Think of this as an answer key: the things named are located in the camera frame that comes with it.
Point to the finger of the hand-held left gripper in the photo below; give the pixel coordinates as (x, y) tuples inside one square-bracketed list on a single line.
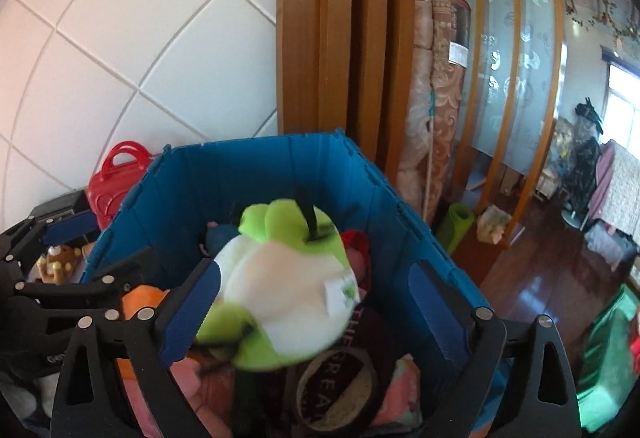
[(75, 290), (70, 225)]

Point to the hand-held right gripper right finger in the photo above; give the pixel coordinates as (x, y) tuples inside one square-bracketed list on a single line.
[(432, 313)]

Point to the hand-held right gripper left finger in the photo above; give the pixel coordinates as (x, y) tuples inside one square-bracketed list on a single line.
[(192, 318)]

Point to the orange plush toy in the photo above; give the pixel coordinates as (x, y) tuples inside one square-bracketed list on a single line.
[(145, 298)]

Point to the green frog plush toy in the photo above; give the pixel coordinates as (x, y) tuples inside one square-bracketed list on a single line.
[(280, 288)]

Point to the pink pig plush toy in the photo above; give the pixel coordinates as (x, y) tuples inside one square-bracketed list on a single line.
[(352, 263)]

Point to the dark brown tape roll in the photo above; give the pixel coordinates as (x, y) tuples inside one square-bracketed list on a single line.
[(312, 398)]

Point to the brown bear plush toy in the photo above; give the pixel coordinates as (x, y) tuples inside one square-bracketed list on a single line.
[(57, 263)]

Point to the red toy suitcase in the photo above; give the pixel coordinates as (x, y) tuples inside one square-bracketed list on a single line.
[(107, 198)]

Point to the dark brown cloth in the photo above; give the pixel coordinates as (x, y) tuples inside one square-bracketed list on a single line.
[(372, 333)]

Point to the green rolled mat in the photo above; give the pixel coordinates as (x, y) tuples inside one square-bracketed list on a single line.
[(457, 223)]

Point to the white plastic bag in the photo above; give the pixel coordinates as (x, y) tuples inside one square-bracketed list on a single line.
[(492, 223)]

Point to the green bag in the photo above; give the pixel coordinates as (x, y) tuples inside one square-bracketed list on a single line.
[(607, 358)]

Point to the rolled pink blanket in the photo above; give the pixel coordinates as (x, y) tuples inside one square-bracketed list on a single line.
[(415, 127)]

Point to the rolled patterned carpet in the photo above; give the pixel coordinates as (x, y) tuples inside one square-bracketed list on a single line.
[(445, 117)]

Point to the dark clothing pile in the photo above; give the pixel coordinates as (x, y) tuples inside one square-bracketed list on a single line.
[(582, 172)]

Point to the floral covered furniture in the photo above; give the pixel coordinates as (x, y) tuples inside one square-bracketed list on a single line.
[(622, 188)]

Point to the black garment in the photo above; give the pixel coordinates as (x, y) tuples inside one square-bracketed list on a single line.
[(590, 113)]

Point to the wooden frosted glass partition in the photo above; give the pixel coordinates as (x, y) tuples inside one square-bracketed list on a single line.
[(510, 67)]

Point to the wooden slatted partition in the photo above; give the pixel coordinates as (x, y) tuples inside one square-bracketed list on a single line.
[(340, 42)]

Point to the window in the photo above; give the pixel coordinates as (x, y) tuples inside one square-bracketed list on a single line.
[(622, 87)]

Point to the wall vine decoration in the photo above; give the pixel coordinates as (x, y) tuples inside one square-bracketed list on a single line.
[(600, 7)]

